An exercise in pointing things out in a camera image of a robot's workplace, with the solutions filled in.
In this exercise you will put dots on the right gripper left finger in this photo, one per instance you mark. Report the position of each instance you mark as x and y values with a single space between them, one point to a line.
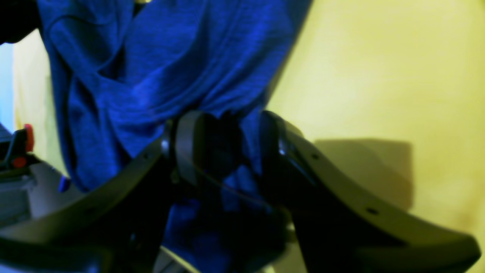
119 227

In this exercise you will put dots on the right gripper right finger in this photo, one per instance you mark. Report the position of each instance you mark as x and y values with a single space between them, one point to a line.
342 227

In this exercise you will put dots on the dark blue long-sleeve shirt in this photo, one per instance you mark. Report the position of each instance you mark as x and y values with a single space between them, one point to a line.
120 70

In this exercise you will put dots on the red clamp right top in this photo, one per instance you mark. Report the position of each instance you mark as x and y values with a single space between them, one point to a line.
16 149

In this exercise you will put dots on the yellow table cloth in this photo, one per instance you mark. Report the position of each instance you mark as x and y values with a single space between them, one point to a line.
390 91

